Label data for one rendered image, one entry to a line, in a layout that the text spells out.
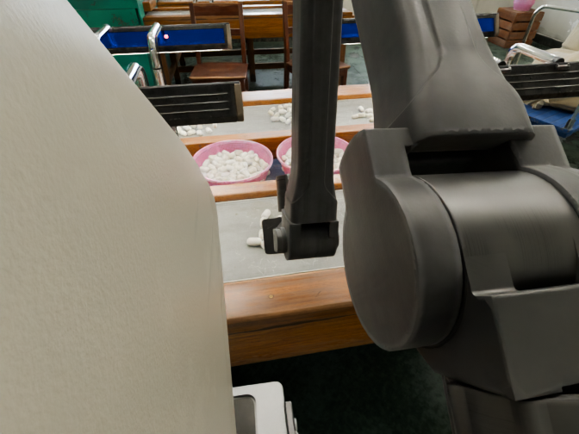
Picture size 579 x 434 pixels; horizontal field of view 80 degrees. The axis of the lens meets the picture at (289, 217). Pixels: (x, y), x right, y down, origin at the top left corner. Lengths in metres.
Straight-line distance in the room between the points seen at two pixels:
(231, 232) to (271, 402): 0.63
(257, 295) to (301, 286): 0.10
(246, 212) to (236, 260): 0.18
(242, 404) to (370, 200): 0.24
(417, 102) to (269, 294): 0.61
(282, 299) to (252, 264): 0.14
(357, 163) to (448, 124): 0.04
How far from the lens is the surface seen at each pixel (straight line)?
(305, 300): 0.73
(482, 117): 0.18
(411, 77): 0.18
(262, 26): 3.48
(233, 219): 0.95
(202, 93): 0.75
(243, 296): 0.74
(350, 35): 1.35
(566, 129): 3.29
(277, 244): 0.46
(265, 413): 0.33
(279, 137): 1.29
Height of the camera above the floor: 1.35
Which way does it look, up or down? 40 degrees down
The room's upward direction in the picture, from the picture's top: straight up
